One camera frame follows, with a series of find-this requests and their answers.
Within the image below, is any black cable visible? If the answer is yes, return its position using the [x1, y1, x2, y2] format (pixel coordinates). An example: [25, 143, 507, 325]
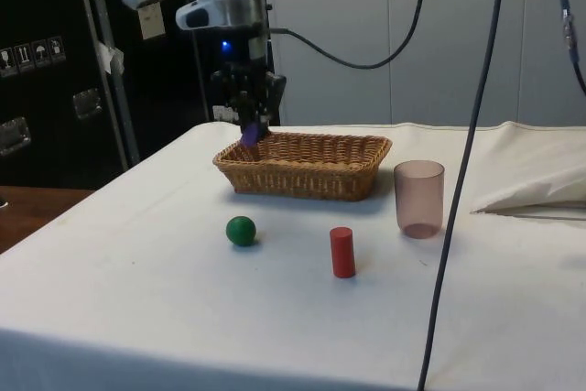
[416, 0, 511, 391]
[553, 0, 586, 95]

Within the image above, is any purple triangular block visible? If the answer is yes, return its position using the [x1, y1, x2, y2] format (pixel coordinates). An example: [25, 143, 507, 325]
[239, 121, 267, 148]

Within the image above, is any green ball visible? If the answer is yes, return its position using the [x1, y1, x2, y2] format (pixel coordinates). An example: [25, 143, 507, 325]
[224, 214, 258, 248]

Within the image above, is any black cabinet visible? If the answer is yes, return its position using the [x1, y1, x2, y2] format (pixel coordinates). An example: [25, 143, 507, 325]
[0, 0, 277, 189]

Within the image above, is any see-through pink cup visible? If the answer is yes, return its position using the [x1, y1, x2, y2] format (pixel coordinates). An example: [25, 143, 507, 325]
[393, 159, 446, 241]

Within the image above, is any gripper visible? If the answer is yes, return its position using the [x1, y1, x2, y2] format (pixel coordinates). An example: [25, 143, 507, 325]
[211, 24, 288, 134]

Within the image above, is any grey cable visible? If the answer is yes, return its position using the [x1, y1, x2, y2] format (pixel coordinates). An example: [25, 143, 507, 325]
[268, 0, 434, 71]

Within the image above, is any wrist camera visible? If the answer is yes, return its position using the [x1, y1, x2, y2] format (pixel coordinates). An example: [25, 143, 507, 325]
[175, 0, 219, 32]

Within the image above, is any wicker basket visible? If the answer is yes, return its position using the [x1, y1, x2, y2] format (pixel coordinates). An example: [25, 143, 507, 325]
[212, 130, 394, 202]

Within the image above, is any red cylinder block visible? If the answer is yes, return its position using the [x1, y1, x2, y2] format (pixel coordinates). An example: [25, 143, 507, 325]
[329, 226, 358, 279]

